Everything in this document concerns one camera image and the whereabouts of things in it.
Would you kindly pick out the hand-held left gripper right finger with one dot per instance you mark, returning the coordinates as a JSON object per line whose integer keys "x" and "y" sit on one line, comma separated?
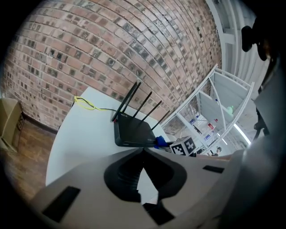
{"x": 165, "y": 176}

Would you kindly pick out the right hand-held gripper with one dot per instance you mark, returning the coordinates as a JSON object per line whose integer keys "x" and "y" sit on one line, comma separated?
{"x": 182, "y": 145}

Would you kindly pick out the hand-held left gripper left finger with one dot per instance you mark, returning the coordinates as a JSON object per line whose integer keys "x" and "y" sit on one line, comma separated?
{"x": 121, "y": 176}

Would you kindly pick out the blue cloth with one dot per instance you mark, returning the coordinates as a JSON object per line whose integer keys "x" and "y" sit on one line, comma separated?
{"x": 161, "y": 141}

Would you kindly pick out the black router with antennas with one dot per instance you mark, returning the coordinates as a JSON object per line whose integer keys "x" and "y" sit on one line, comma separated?
{"x": 134, "y": 132}

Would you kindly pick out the white metal shelf rack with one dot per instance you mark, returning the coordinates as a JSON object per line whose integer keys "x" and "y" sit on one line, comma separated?
{"x": 214, "y": 100}

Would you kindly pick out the green object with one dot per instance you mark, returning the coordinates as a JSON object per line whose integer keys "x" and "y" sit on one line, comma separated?
{"x": 230, "y": 110}

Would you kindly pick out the long ceiling light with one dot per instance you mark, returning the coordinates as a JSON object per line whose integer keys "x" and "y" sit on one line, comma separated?
{"x": 241, "y": 133}

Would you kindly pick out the person's grey shirt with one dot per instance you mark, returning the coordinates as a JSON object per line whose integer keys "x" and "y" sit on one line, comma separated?
{"x": 261, "y": 167}

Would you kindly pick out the brown cardboard box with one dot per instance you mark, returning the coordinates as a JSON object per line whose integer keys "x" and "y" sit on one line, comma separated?
{"x": 9, "y": 125}

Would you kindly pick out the black head-worn camera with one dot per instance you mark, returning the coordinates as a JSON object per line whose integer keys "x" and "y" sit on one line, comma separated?
{"x": 248, "y": 38}

